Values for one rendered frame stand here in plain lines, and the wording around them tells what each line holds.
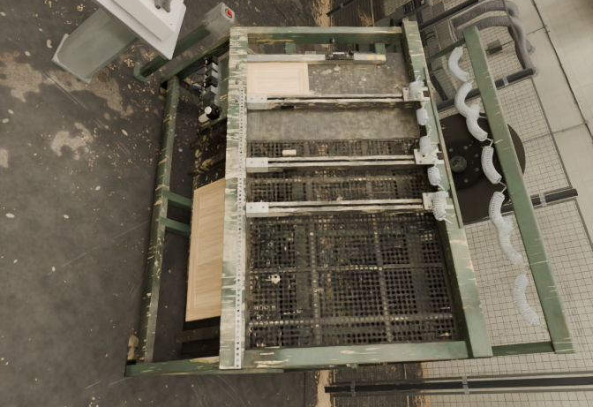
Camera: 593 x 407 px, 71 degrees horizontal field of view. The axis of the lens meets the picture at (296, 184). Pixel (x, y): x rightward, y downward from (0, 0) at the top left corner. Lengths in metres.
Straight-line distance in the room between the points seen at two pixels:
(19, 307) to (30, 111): 1.11
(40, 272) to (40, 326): 0.28
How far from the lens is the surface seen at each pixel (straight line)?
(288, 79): 2.87
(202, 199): 2.96
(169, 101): 3.35
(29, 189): 2.74
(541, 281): 2.66
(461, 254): 2.42
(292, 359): 2.18
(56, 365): 2.66
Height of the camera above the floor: 2.39
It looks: 31 degrees down
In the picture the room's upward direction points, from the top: 70 degrees clockwise
